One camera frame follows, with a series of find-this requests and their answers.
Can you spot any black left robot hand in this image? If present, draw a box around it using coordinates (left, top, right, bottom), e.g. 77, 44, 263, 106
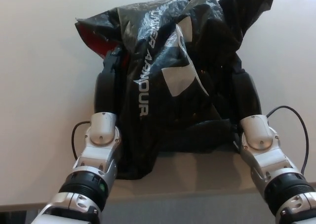
94, 45, 124, 116

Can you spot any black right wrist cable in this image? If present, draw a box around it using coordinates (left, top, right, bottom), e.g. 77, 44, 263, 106
266, 105, 310, 176

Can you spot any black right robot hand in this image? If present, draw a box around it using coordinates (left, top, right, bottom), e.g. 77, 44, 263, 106
231, 69, 263, 124

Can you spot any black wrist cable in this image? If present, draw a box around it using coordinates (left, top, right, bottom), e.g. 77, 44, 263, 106
71, 121, 92, 161
266, 105, 310, 176

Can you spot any black Under Armour plastic bag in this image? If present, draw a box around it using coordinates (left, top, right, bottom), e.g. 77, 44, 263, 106
75, 0, 276, 181

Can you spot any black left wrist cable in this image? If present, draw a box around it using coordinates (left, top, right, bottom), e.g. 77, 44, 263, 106
71, 121, 92, 161

